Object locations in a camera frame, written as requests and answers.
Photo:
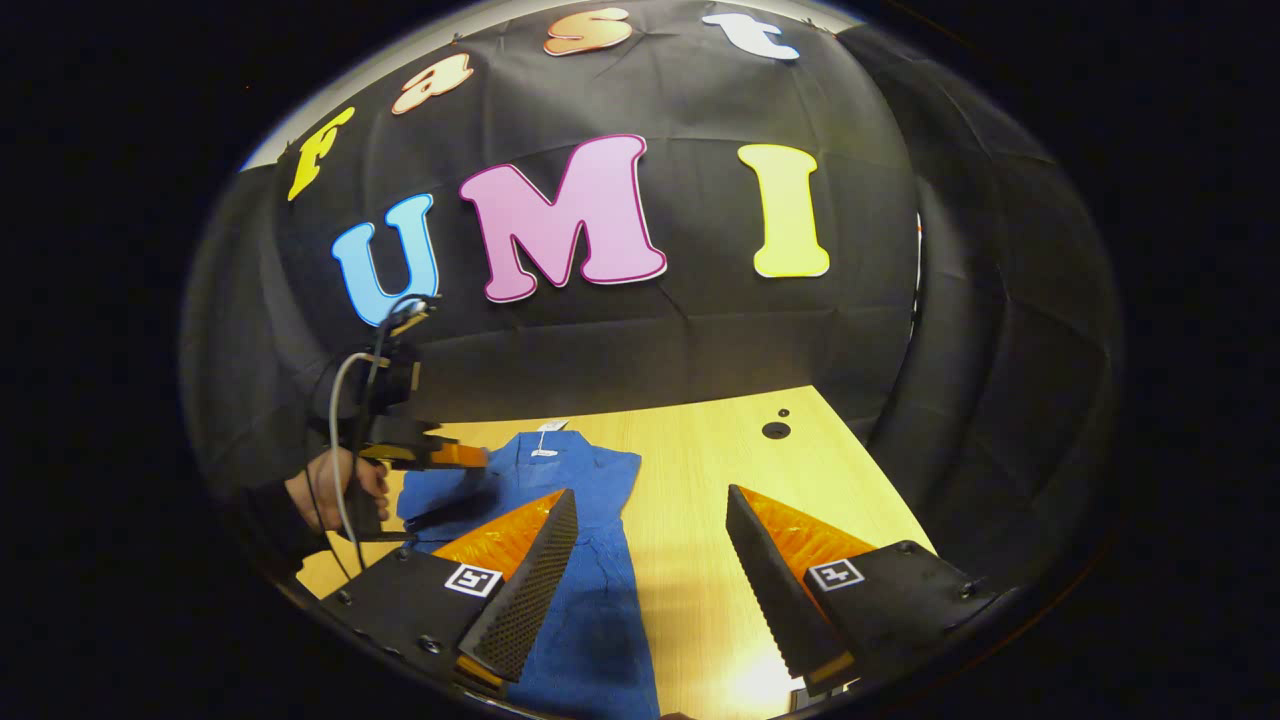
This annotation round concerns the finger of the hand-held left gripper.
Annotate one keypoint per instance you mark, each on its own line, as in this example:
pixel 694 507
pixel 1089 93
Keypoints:
pixel 445 456

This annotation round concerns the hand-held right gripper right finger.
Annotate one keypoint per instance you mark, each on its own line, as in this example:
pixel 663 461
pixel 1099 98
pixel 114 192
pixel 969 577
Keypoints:
pixel 765 580

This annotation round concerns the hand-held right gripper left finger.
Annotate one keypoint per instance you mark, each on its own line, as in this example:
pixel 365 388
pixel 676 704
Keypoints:
pixel 530 590

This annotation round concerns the blue button shirt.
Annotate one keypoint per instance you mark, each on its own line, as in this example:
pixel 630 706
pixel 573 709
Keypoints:
pixel 600 620

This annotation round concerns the black backdrop cloth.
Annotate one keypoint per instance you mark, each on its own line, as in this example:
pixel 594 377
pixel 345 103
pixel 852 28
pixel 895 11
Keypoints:
pixel 700 340

